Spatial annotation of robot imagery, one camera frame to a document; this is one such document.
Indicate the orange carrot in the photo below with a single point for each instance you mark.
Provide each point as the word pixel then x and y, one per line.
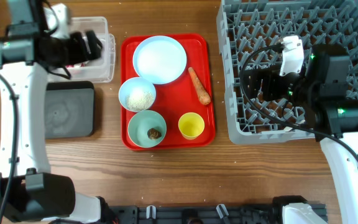
pixel 203 96

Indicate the red serving tray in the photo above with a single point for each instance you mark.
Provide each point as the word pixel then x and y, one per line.
pixel 176 98

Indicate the pile of white rice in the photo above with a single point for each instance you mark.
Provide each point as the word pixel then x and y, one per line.
pixel 139 100

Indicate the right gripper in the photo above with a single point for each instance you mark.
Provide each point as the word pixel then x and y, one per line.
pixel 270 78

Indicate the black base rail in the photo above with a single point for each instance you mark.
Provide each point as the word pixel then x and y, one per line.
pixel 259 213

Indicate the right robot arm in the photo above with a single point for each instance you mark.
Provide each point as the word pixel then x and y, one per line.
pixel 320 89

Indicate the yellow plastic cup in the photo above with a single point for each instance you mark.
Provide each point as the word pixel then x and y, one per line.
pixel 191 125

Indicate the grey dishwasher rack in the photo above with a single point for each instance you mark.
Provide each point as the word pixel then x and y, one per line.
pixel 246 26

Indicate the clear plastic bin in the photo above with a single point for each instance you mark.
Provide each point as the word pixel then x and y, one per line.
pixel 98 71

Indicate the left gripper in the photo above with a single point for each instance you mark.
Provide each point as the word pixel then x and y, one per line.
pixel 76 51

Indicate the mint green bowl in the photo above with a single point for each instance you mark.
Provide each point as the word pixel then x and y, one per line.
pixel 140 123

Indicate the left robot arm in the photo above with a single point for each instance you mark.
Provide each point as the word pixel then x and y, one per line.
pixel 38 43

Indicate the light blue plate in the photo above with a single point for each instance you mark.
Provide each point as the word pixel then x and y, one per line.
pixel 159 59

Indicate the light blue bowl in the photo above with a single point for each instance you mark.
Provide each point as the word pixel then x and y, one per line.
pixel 134 84

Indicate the brown shiitake mushroom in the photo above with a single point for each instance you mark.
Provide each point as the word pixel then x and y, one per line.
pixel 154 134

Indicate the black plastic tray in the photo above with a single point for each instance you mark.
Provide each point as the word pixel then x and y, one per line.
pixel 69 109

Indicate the red snack wrapper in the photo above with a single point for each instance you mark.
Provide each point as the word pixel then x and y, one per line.
pixel 77 65

